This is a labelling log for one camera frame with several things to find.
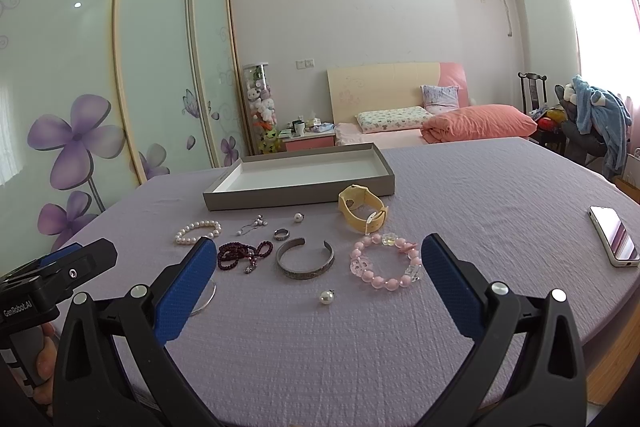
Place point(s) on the white smartphone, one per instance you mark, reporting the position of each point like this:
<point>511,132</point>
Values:
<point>615,237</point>

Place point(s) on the folded coral duvet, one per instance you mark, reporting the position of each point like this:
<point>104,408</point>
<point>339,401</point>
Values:
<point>481,122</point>

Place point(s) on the purple table cloth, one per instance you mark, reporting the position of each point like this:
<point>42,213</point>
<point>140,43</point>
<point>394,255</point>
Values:
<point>266,353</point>

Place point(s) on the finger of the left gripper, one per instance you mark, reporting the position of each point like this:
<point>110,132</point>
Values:
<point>57,255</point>
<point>85,259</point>

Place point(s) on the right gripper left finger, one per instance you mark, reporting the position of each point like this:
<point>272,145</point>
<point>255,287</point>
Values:
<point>113,368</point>

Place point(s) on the sliding floral wardrobe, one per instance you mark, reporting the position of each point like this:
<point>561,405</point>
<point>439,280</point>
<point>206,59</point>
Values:
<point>99,96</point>

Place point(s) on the floral white pillow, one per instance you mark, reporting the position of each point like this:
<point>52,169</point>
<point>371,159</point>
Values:
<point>385,120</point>

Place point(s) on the person left hand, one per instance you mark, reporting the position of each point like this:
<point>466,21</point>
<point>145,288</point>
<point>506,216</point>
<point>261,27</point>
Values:
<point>45,365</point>

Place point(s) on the white mug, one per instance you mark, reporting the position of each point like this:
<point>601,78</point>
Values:
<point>299,127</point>

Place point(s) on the pink white nightstand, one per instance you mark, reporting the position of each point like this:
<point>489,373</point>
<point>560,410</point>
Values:
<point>292,142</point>

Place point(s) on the grey cardboard tray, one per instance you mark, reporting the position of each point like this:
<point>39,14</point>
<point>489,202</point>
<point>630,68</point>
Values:
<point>305,177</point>

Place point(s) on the large pearl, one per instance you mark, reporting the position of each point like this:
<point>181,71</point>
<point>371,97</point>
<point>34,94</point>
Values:
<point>326,298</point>

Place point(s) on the yellow wrist watch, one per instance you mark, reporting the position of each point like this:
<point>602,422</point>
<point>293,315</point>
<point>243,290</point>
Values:
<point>362,210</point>

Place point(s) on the bed with pink sheet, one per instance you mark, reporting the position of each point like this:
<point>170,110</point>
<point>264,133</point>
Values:
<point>387,86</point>

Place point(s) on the pink curtain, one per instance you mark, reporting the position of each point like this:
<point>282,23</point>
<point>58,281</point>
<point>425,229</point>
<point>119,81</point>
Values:
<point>607,36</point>

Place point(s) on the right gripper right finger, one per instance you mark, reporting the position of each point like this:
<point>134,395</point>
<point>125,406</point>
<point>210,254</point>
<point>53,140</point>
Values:
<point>526,366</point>

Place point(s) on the plush toy display tube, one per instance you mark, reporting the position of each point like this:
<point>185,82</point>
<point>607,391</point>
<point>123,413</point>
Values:
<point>260,109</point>

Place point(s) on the small purple pillow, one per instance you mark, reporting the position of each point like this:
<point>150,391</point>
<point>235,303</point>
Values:
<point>437,100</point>

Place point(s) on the silver cuff bangle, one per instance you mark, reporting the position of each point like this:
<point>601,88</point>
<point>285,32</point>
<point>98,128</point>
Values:
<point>301,261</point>

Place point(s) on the dark wooden chair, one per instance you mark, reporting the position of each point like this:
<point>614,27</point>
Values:
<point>533,90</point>

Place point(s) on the wall power socket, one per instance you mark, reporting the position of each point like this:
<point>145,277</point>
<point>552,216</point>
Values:
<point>304,64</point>

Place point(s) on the thin silver hoop bangle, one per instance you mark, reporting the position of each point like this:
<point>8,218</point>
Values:
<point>206,298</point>

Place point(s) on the grey office chair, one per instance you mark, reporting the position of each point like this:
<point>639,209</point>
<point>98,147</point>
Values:
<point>585,143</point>

